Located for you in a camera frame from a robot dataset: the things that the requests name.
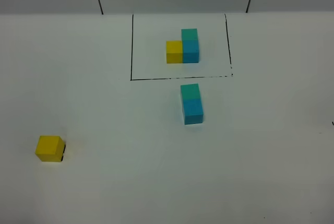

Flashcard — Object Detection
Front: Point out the yellow template block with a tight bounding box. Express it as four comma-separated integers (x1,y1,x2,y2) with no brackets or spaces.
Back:
166,41,183,64

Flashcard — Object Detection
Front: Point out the green template block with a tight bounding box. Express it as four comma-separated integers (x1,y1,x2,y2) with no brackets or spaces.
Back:
181,29,198,41

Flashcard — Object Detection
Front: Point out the blue template block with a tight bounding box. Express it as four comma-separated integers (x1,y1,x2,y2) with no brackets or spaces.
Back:
182,40,199,63

